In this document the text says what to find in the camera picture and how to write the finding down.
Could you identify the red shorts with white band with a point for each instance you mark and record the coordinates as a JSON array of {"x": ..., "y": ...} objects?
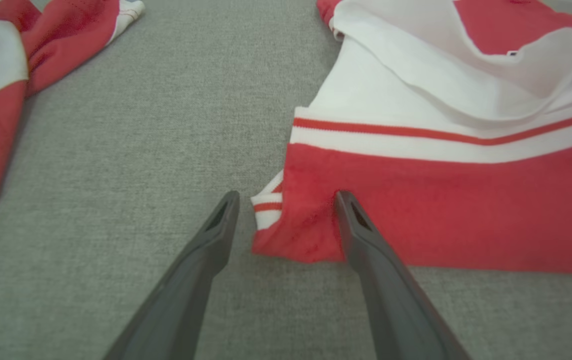
[{"x": 66, "y": 35}]

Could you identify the grey fabric sofa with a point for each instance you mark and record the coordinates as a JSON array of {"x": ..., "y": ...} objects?
[{"x": 166, "y": 125}]

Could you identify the red garment with striped trim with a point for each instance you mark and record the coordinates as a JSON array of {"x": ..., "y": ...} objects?
[{"x": 466, "y": 215}]

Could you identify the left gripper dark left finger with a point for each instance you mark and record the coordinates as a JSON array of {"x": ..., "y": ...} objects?
[{"x": 186, "y": 300}]

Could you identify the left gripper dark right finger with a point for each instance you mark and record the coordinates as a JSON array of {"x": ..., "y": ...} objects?
[{"x": 396, "y": 310}]

